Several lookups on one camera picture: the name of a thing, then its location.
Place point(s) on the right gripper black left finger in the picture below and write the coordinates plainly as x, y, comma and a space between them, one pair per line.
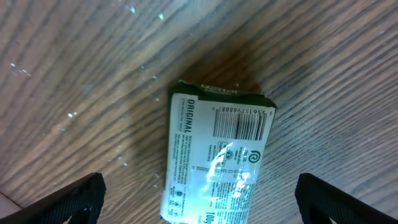
78, 203

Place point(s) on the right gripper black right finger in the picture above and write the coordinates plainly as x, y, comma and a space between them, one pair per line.
320, 202

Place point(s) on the green soap bar packet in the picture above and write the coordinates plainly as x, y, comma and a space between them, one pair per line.
217, 139

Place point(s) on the pink open box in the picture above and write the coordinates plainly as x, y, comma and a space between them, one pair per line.
7, 206

